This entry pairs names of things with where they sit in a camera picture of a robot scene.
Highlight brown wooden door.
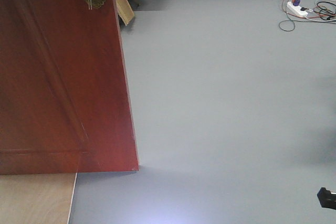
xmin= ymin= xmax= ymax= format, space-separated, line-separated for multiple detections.
xmin=1 ymin=0 xmax=139 ymax=175

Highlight black robot part corner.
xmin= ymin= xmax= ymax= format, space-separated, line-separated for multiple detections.
xmin=317 ymin=187 xmax=336 ymax=210

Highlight white power strip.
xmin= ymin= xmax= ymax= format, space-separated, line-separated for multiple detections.
xmin=286 ymin=2 xmax=308 ymax=18

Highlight left plywood platform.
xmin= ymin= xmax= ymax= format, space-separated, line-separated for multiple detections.
xmin=1 ymin=173 xmax=77 ymax=223

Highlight tangled floor cables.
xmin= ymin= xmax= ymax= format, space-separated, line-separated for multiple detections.
xmin=278 ymin=0 xmax=336 ymax=33

